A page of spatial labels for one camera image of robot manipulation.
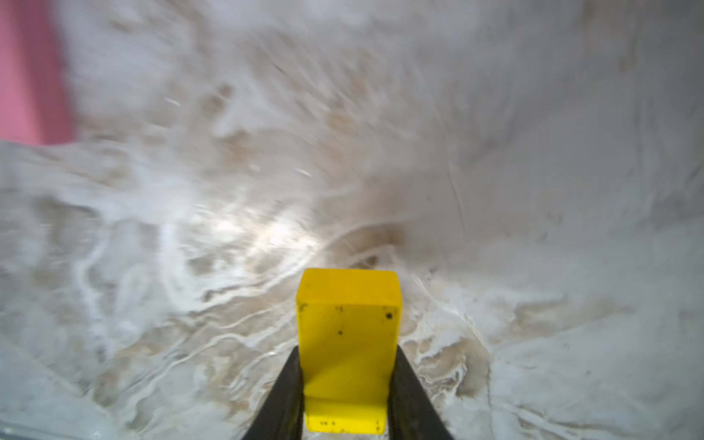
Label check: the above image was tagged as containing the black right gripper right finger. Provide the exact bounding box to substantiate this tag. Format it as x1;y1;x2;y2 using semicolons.
387;346;454;440

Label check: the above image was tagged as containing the yellow block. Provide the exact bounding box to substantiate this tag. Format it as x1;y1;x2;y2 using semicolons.
296;269;403;436

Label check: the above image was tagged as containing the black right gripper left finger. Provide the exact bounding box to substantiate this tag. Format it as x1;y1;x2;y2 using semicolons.
243;346;304;440

